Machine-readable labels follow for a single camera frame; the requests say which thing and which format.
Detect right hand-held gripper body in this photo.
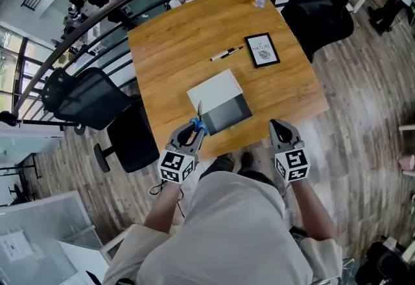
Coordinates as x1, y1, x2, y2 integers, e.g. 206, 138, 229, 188
272, 140, 311, 183

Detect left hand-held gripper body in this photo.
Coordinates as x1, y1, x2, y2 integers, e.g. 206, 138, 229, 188
158, 142, 202, 184

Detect blue-handled scissors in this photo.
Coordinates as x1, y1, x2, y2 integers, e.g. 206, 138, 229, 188
189, 100, 209, 136

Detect white drawer box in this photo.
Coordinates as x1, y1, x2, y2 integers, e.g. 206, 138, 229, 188
187, 69, 254, 137

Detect person's right forearm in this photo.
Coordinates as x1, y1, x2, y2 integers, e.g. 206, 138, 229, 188
290, 176, 337, 241

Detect person's left forearm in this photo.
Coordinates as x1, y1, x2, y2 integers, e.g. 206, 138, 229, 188
144, 179, 182, 234

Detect person's dark trousers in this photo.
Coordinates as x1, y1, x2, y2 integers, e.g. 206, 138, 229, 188
238, 169, 276, 188

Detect person's right black shoe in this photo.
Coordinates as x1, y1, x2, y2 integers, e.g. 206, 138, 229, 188
238, 151, 254, 173

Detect black and white marker pen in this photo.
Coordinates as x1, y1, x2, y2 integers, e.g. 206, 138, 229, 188
210, 46, 244, 62

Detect person's beige shirt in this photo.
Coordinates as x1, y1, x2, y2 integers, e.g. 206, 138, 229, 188
102, 170, 343, 285

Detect black mesh office chair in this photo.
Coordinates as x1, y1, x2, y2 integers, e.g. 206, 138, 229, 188
280, 0, 355, 63
41, 66, 161, 174

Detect pink small object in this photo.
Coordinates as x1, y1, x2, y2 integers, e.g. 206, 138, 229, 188
397, 154, 415, 170

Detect black bag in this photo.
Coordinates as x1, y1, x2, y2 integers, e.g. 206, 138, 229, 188
355, 241, 415, 285

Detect dark metal balcony railing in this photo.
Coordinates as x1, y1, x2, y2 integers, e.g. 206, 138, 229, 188
12, 0, 370, 116

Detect white board stand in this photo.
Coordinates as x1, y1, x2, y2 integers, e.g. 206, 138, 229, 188
0, 190, 110, 285

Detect black tripod stand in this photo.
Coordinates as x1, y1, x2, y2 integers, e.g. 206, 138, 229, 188
0, 110, 82, 131

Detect large window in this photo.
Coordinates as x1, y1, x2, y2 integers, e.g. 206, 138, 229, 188
0, 26, 56, 113

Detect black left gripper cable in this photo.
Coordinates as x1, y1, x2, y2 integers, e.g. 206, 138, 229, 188
148, 179, 168, 196

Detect black picture frame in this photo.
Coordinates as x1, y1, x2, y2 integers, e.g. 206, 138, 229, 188
244, 32, 281, 69

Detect white low furniture frame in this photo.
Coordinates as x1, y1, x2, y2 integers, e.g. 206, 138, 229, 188
398, 123, 415, 177

